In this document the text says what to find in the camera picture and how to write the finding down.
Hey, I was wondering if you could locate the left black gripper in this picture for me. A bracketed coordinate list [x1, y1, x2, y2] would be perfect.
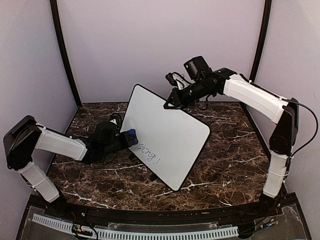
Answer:
[101, 131, 135, 157]

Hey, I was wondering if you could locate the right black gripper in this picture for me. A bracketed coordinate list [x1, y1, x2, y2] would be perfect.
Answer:
[163, 78, 213, 109]

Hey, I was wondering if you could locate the blue whiteboard eraser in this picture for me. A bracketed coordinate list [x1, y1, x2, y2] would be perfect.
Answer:
[126, 128, 139, 146]

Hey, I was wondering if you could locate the white whiteboard black frame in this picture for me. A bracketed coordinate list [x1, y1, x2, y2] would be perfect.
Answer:
[122, 84, 211, 191]

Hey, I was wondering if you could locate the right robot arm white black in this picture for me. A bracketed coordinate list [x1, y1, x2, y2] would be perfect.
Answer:
[163, 56, 299, 198]

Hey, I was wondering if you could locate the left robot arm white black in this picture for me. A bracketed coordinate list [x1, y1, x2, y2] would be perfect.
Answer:
[3, 113, 138, 218]

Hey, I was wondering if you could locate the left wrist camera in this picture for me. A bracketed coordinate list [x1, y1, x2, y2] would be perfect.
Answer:
[109, 113, 123, 130]

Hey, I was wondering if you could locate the white slotted cable duct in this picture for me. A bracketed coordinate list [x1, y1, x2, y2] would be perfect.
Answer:
[31, 213, 240, 240]

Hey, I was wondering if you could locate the right black frame post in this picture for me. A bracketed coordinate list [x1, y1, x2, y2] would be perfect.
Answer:
[250, 0, 272, 80]

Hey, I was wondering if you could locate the black frame post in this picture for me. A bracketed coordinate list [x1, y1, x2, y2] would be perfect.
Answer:
[250, 0, 272, 80]
[49, 0, 82, 108]

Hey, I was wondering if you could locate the black curved front rail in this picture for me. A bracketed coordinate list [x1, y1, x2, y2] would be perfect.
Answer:
[33, 196, 282, 226]

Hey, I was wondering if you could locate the left black frame post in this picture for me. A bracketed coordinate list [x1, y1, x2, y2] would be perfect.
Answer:
[49, 0, 82, 108]

